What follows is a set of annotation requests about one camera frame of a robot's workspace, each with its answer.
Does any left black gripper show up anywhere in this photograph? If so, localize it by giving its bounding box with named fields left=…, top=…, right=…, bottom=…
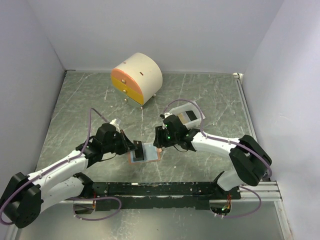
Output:
left=102, top=129, right=138, bottom=155

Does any black credit card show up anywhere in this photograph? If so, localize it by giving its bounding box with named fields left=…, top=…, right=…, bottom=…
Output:
left=133, top=140, right=145, bottom=162
left=130, top=151, right=141, bottom=164

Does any pink leather card holder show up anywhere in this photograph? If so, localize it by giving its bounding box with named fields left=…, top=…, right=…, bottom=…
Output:
left=128, top=142, right=161, bottom=164

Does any white plastic card bin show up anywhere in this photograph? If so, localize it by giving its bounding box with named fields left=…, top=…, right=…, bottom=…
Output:
left=169, top=101, right=202, bottom=129

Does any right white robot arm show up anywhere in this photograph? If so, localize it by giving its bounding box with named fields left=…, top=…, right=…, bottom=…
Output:
left=153, top=114, right=272, bottom=199

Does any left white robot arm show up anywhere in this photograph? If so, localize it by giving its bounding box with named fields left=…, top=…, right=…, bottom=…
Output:
left=0, top=123, right=136, bottom=229

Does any stack of cards in bin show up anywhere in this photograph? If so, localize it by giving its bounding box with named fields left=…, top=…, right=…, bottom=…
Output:
left=177, top=110, right=198, bottom=125

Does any cream round drawer cabinet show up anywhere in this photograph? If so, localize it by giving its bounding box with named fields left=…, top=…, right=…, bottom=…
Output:
left=110, top=52, right=163, bottom=108

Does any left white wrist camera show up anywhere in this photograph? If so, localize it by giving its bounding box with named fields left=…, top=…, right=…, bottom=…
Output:
left=110, top=118, right=121, bottom=128

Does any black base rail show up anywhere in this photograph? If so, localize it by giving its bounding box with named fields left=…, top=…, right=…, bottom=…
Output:
left=75, top=181, right=241, bottom=211

